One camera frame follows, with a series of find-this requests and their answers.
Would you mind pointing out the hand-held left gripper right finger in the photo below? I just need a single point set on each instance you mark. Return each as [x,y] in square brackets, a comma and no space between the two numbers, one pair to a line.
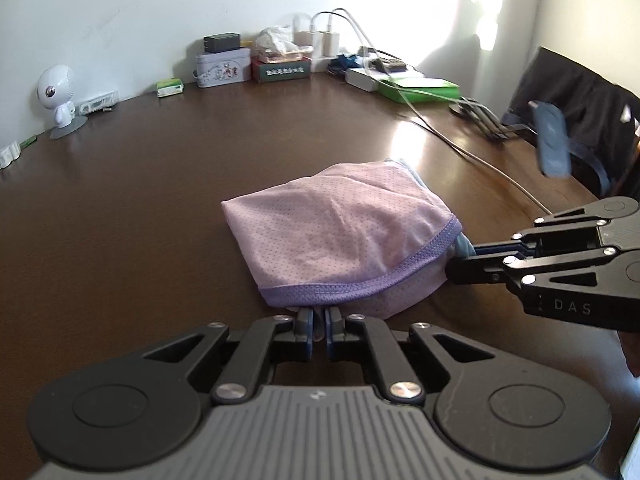
[334,335]

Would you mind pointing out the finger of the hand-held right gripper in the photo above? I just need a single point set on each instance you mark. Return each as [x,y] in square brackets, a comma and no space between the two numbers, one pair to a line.
[560,237]
[480,270]

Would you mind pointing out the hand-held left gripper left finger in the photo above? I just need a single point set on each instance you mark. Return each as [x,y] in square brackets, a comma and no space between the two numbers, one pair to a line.
[306,335]

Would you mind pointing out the pink and blue tank top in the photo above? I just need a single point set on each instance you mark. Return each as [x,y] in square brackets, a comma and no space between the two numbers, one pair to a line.
[340,230]

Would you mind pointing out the black chair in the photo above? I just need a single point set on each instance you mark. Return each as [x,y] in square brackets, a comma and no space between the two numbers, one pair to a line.
[592,170]

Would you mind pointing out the green flat box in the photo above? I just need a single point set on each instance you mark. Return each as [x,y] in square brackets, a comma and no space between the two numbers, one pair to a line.
[420,89]

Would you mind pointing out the black adapter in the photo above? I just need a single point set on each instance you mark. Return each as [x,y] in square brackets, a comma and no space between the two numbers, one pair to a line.
[391,65]

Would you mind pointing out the white power strip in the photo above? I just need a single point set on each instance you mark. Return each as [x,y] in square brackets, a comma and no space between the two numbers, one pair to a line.
[361,80]

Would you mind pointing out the blue pouch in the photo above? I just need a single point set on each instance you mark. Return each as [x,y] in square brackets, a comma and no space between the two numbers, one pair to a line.
[350,61]

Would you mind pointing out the dark tissue box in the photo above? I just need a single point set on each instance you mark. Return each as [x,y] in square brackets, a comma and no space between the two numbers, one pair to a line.
[280,70]

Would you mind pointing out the white charger adapter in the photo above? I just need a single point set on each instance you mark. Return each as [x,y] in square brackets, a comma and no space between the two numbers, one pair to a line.
[329,45]
[305,44]

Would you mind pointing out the printed tin box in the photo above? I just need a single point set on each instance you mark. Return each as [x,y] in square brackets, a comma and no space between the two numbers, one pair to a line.
[222,70]

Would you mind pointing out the small green box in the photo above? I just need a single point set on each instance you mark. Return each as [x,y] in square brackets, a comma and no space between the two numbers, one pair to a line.
[170,87]

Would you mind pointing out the crumpled plastic bag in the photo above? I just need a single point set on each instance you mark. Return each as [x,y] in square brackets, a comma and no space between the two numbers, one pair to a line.
[275,40]

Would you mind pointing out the small black box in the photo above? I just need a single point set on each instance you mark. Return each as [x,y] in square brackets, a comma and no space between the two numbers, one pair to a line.
[221,43]

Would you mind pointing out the flat white device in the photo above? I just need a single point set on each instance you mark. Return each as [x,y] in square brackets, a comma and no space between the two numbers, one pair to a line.
[97,102]

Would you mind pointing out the white robot figure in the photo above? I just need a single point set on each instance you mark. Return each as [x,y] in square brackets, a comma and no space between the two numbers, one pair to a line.
[57,92]

